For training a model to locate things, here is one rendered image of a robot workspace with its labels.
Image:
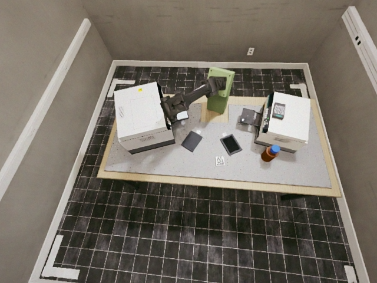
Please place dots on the brown bottle with blue cap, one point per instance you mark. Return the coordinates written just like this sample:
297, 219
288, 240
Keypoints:
270, 153

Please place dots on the white multi-well plate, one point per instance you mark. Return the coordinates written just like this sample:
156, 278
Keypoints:
182, 115

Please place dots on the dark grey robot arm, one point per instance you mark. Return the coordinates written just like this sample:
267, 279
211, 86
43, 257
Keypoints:
180, 102

